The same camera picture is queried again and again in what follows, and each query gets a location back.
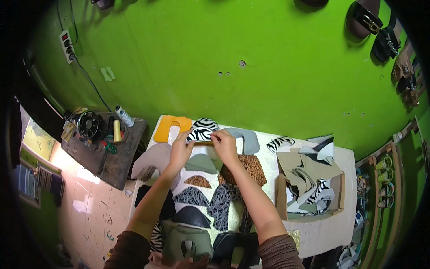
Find person's right hand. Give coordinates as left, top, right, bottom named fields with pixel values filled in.
left=210, top=129, right=241, bottom=169

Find person's left hand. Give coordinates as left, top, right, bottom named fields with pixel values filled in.
left=167, top=129, right=196, bottom=176

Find zebra print half-moon fabric piece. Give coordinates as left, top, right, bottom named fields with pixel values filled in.
left=186, top=127, right=219, bottom=144

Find grey cut fabric piece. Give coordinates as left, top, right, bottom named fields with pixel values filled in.
left=223, top=127, right=261, bottom=156

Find sage green half-moon fabric piece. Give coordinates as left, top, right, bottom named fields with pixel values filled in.
left=184, top=153, right=218, bottom=175

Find orange cut fabric piece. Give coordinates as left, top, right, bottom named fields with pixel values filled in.
left=153, top=115, right=193, bottom=143

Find large taupe fabric piece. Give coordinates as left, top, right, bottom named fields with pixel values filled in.
left=131, top=143, right=182, bottom=189

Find zebra print rounded fabric piece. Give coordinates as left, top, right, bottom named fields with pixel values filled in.
left=191, top=118, right=219, bottom=131

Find large leopard print fabric piece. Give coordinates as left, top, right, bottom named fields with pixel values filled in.
left=218, top=154, right=267, bottom=187

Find small leopard half-moon fabric piece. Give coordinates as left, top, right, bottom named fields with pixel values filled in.
left=183, top=175, right=212, bottom=189

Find black geometric half-moon fabric piece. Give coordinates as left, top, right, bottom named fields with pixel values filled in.
left=173, top=186, right=211, bottom=208

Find zebra print curved fabric strip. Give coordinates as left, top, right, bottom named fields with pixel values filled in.
left=266, top=135, right=296, bottom=154

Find black fabric sheet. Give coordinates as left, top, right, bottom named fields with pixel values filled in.
left=134, top=184, right=176, bottom=222

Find large black geometric fabric piece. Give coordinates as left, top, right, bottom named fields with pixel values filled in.
left=207, top=183, right=243, bottom=232

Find plain black half-moon fabric piece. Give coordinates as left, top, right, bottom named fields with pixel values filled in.
left=172, top=205, right=212, bottom=229

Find yellow thread spool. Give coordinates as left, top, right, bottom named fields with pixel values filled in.
left=112, top=119, right=123, bottom=143

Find white thread spool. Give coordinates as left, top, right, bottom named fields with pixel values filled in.
left=114, top=104, right=135, bottom=128

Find dark sewing machine table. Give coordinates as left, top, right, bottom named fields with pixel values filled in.
left=60, top=108, right=148, bottom=191

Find green and red bottle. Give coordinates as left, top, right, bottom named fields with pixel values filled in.
left=100, top=139, right=118, bottom=155

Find narrow black geometric fabric piece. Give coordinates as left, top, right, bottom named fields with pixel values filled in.
left=238, top=204, right=255, bottom=233

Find zebra print fabric scrap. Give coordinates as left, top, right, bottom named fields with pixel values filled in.
left=149, top=220, right=165, bottom=253

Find olive green fabric piece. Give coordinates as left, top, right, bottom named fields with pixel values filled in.
left=161, top=220, right=214, bottom=263

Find cardboard box of fabric scraps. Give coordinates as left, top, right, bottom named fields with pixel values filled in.
left=275, top=136, right=346, bottom=223

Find large black leather piece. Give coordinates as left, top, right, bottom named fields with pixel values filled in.
left=211, top=232, right=261, bottom=267

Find pale tape strips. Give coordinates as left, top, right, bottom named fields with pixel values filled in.
left=100, top=66, right=116, bottom=82

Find gold glitter fabric piece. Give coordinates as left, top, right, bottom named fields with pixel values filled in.
left=286, top=229, right=301, bottom=252

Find person's body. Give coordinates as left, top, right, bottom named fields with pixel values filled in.
left=103, top=230, right=305, bottom=269

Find pile of books and papers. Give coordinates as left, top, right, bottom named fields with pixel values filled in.
left=15, top=116, right=67, bottom=210

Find white power strip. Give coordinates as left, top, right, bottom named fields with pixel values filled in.
left=59, top=29, right=76, bottom=65

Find wooden shoe rack with shoes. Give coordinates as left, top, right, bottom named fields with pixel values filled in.
left=355, top=116, right=430, bottom=269

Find dark hanging shoe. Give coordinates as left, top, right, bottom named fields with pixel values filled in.
left=90, top=0, right=115, bottom=11
left=293, top=0, right=330, bottom=9

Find black sandal with studs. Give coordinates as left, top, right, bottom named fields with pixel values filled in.
left=370, top=18, right=404, bottom=63

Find row of hanging sandals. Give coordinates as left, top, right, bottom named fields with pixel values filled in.
left=396, top=65, right=428, bottom=109

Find black power cable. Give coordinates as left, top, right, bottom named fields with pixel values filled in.
left=56, top=0, right=113, bottom=113

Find brown sandal with black strap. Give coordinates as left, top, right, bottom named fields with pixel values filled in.
left=345, top=0, right=384, bottom=40

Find tan strappy sandal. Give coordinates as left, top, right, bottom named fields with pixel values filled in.
left=391, top=40, right=419, bottom=82

